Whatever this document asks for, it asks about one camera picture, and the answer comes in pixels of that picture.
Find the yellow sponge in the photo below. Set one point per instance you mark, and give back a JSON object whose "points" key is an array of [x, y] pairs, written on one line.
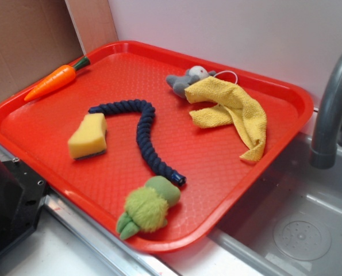
{"points": [[90, 137]]}

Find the brown cardboard panel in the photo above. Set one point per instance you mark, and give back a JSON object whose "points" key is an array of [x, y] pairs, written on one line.
{"points": [[37, 37]]}

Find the yellow microfibre cloth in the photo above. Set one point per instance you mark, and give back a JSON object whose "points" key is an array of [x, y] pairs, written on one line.
{"points": [[233, 106]]}

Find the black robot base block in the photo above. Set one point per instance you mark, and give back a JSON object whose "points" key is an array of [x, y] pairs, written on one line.
{"points": [[22, 195]]}

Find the red plastic tray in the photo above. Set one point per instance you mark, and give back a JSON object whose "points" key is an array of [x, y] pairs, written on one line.
{"points": [[37, 132]]}

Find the orange toy carrot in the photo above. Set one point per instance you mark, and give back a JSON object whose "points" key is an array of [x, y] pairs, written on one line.
{"points": [[62, 76]]}

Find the grey plush mouse toy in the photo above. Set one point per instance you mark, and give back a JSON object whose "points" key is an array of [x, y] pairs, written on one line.
{"points": [[191, 76]]}

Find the green plush animal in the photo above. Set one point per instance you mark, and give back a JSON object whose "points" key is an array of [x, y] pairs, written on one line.
{"points": [[146, 208]]}

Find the grey faucet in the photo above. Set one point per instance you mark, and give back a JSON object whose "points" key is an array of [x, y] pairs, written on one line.
{"points": [[327, 133]]}

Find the grey sink basin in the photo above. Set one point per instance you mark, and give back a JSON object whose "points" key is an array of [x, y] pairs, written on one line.
{"points": [[289, 222]]}

